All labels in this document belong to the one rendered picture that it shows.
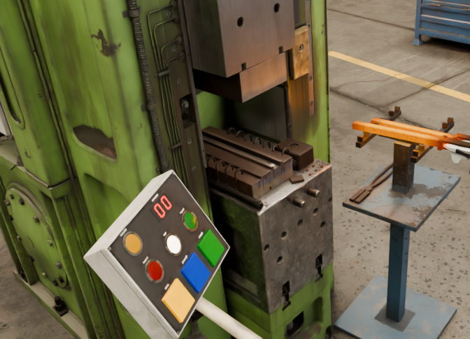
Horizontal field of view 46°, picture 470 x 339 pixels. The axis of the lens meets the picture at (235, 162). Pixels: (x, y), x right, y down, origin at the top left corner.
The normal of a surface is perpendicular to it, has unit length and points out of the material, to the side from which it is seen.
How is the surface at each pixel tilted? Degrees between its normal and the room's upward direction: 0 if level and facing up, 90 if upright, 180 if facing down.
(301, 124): 90
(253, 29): 90
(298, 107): 90
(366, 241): 0
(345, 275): 0
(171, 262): 60
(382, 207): 0
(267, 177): 90
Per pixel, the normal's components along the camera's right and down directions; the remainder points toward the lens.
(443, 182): -0.11, -0.86
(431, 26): -0.77, 0.39
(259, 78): 0.70, 0.29
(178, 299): 0.75, -0.35
